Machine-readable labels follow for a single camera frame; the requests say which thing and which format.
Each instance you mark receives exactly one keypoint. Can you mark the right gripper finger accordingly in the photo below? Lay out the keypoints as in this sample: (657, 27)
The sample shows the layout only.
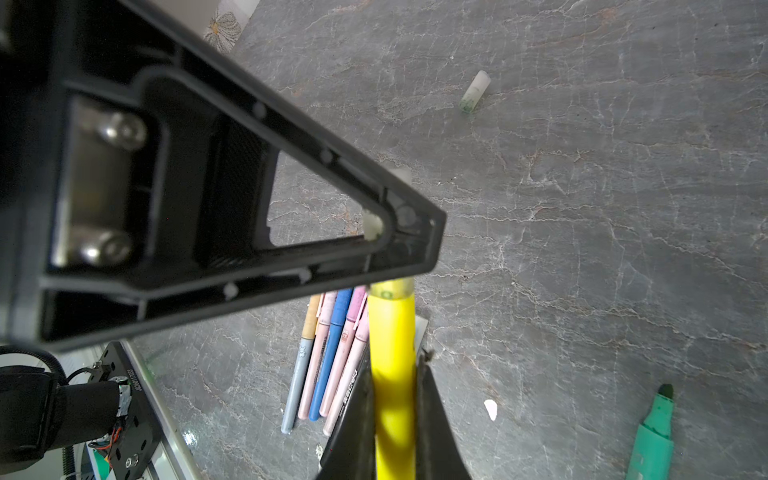
(137, 170)

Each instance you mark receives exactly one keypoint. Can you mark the yellow marker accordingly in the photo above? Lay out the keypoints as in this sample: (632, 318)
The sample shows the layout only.
(392, 322)

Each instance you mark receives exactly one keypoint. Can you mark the clear green marker cap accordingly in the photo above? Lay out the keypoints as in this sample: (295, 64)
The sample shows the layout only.
(474, 92)

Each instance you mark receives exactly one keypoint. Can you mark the light green marker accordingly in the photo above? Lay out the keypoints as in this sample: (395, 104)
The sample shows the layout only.
(653, 446)

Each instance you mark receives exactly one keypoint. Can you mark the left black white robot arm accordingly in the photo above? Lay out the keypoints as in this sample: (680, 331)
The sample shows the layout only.
(44, 409)

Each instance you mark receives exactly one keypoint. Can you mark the light pink pen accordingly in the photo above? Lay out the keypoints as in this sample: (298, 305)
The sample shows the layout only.
(324, 311)

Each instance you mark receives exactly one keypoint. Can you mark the blue pen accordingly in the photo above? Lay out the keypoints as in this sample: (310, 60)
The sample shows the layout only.
(336, 323)

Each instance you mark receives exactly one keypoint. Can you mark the purple pink pen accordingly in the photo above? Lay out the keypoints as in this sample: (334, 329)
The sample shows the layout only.
(341, 351)

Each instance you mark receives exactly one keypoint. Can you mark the black white pen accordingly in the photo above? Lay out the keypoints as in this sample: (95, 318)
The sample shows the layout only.
(362, 366)

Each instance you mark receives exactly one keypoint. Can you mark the white paper scrap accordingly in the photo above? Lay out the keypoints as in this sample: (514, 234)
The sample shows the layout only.
(491, 408)

